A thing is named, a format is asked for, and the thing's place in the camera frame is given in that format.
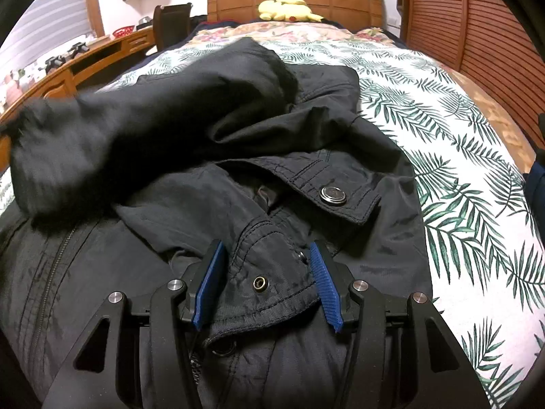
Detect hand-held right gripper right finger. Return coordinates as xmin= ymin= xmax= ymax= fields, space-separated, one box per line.
xmin=309 ymin=239 xmax=488 ymax=409

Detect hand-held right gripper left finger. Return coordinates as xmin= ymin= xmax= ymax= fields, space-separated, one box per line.
xmin=43 ymin=239 xmax=225 ymax=409

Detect black jacket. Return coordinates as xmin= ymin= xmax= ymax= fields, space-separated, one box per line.
xmin=0 ymin=36 xmax=434 ymax=409

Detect leaf print bed sheet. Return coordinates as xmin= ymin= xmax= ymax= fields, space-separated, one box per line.
xmin=0 ymin=38 xmax=537 ymax=409

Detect navy blue quilt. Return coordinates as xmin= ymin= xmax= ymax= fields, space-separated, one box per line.
xmin=527 ymin=149 xmax=545 ymax=207

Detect brown patterned mat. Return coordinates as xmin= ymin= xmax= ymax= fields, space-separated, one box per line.
xmin=443 ymin=68 xmax=537 ymax=171

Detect wooden desk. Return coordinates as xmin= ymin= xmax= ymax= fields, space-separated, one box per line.
xmin=0 ymin=26 xmax=156 ymax=137

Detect floral blanket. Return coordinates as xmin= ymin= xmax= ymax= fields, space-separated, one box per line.
xmin=187 ymin=21 xmax=401 ymax=45

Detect dark wooden chair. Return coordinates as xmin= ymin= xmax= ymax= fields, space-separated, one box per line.
xmin=147 ymin=3 xmax=193 ymax=54

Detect wooden headboard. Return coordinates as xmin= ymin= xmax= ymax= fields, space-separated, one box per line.
xmin=207 ymin=0 xmax=384 ymax=30

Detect yellow plush toy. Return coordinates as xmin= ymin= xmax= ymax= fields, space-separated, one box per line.
xmin=258 ymin=0 xmax=324 ymax=23

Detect wooden slatted wardrobe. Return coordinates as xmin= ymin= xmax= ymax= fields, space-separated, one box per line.
xmin=398 ymin=0 xmax=545 ymax=154

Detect grey window blind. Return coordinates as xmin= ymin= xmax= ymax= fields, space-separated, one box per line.
xmin=0 ymin=0 xmax=92 ymax=73

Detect wooden window frame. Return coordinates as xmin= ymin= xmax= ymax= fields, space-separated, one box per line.
xmin=83 ymin=0 xmax=106 ymax=39

